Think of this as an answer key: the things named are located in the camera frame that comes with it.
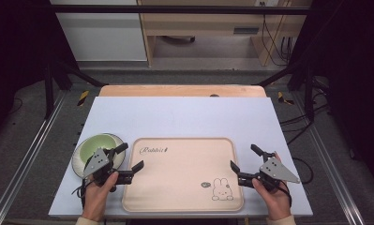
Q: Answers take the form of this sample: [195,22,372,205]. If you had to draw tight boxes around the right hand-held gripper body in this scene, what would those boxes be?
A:
[252,151,301,192]

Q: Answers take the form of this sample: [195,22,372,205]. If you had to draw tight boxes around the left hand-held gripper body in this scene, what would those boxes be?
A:
[82,147,127,192]

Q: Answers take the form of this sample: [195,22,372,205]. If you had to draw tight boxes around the person's right hand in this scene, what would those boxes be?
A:
[251,152,292,221]

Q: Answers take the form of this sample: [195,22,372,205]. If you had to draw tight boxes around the person's left hand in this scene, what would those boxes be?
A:
[81,171,120,223]

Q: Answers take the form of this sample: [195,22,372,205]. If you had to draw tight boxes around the green bowl with white rim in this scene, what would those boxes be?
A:
[70,132,127,180]

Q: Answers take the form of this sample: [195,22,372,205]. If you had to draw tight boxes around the beige tray with rabbit print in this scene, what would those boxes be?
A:
[121,137,246,214]

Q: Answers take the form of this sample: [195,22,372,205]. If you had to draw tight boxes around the yellow black tape marker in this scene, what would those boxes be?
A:
[277,91,295,106]
[77,90,91,108]

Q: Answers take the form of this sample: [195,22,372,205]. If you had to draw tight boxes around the white board sheet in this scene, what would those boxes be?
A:
[48,96,314,219]

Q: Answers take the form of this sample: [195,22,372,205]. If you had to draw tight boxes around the black metal stand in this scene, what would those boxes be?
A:
[255,60,317,123]
[43,60,109,120]

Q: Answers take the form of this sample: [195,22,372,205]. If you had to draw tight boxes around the wooden table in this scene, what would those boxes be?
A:
[98,84,267,98]

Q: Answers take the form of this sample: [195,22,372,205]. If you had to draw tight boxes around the white cabinet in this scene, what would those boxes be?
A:
[49,0,148,63]

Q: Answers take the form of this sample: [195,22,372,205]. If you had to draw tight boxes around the dark curtain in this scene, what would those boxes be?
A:
[287,0,374,192]
[0,0,80,143]

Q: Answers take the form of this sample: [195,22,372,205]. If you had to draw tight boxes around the light wooden desk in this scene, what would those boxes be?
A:
[137,0,314,68]

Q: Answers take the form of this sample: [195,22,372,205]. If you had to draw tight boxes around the black horizontal bar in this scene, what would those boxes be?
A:
[49,4,311,16]

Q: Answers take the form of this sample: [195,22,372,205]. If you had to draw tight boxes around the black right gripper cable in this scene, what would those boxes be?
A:
[277,180,293,209]

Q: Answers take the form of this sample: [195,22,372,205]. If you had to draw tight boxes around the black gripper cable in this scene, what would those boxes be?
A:
[277,180,293,209]
[71,179,94,210]

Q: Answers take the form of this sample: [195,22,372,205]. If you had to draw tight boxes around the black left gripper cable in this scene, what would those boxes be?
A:
[71,179,94,210]

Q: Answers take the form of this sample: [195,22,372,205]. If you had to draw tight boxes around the black floor cable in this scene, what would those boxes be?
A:
[279,102,330,186]

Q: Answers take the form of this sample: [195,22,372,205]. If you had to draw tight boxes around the aluminium rail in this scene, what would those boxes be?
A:
[0,89,67,225]
[292,93,367,225]

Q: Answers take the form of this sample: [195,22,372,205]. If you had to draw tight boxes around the black hanging cables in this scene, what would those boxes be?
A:
[259,1,294,68]

